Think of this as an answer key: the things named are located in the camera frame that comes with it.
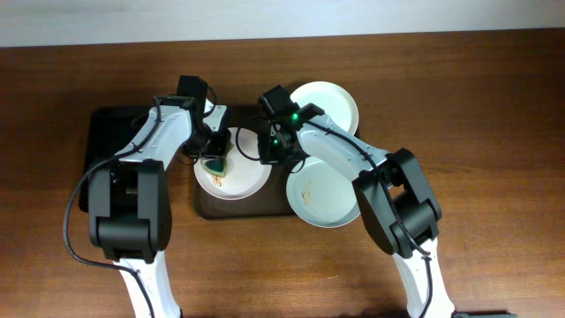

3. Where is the green yellow sponge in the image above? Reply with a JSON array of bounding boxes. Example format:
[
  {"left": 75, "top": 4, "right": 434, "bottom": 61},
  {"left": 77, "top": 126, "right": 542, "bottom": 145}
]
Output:
[{"left": 201, "top": 143, "right": 234, "bottom": 178}]

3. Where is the white plate with sauce streak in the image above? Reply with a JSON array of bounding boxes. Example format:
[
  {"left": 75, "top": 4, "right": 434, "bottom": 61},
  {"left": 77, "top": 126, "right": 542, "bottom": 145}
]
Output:
[{"left": 193, "top": 127, "right": 271, "bottom": 200}]

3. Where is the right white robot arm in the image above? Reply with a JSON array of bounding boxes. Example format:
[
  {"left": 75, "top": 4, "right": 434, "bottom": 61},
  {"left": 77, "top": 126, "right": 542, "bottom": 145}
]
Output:
[{"left": 258, "top": 100, "right": 456, "bottom": 317}]

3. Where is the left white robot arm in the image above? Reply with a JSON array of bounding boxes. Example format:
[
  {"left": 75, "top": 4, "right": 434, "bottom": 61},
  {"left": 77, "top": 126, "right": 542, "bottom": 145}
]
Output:
[{"left": 88, "top": 96, "right": 228, "bottom": 317}]

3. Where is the dark brown serving tray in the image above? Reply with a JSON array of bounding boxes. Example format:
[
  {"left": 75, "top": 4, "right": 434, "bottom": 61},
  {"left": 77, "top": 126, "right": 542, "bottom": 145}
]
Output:
[{"left": 190, "top": 105, "right": 301, "bottom": 220}]

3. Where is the black plastic tray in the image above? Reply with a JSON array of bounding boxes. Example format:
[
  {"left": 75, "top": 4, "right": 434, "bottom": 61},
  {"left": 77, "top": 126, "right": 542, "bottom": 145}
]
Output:
[{"left": 84, "top": 106, "right": 150, "bottom": 214}]

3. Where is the white plate bottom right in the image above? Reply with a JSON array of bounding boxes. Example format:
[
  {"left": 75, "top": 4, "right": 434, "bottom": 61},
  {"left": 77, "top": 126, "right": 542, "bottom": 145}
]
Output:
[{"left": 286, "top": 156, "right": 360, "bottom": 228}]

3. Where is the white plate top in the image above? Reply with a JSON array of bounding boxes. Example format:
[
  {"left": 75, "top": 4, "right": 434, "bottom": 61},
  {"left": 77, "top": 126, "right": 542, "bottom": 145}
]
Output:
[{"left": 290, "top": 81, "right": 359, "bottom": 134}]

